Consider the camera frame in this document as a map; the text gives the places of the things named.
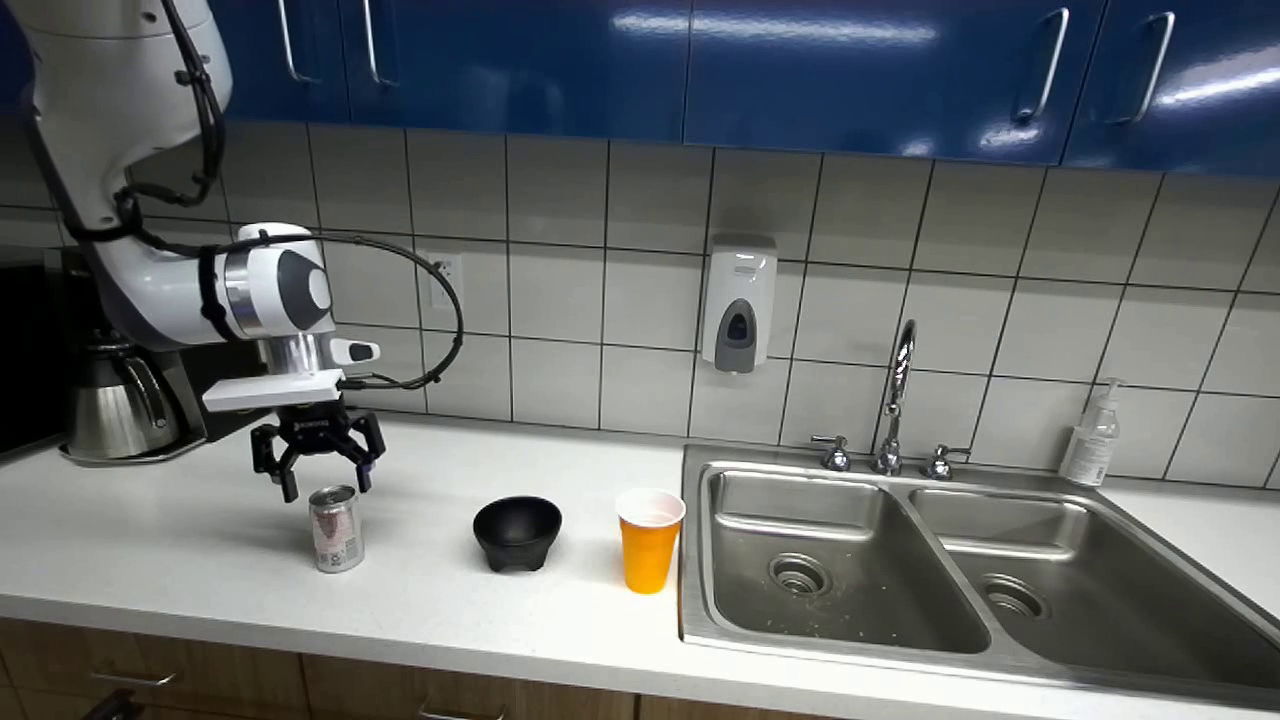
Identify clear soap bottle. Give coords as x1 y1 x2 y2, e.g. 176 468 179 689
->
1060 385 1118 489

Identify steel coffee pot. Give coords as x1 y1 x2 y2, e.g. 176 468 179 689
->
62 339 199 462

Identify wooden lower cabinets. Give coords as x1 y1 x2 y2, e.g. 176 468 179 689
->
0 621 814 720

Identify silver can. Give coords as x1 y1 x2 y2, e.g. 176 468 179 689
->
307 484 362 572

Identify stainless steel double sink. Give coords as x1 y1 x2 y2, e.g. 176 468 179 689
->
681 446 1280 711

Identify chrome sink faucet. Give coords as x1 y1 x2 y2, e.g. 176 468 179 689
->
814 320 970 478

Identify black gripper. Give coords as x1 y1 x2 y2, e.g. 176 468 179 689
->
253 399 383 504

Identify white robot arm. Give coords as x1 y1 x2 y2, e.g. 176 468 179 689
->
4 0 383 499

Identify blue upper cabinets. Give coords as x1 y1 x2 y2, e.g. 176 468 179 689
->
179 0 1280 178

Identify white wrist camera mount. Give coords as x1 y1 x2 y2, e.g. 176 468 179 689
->
199 332 381 411

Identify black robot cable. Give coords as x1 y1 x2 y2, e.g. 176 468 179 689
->
23 0 472 397

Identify black coffee machine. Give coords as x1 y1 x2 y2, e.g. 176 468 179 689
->
0 249 258 459

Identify orange plastic cup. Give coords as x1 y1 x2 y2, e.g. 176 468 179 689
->
617 489 688 594

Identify white soap dispenser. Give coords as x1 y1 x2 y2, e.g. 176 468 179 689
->
701 241 776 373

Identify black bowl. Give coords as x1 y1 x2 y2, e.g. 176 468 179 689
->
472 495 565 572

